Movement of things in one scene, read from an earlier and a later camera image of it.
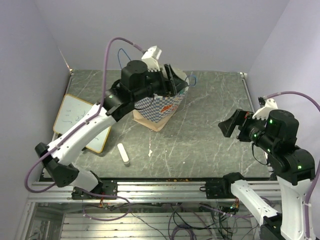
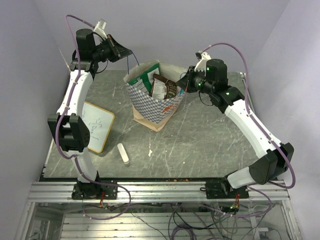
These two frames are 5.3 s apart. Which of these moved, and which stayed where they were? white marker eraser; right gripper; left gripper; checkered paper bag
Moved: right gripper; left gripper
Stayed: checkered paper bag; white marker eraser
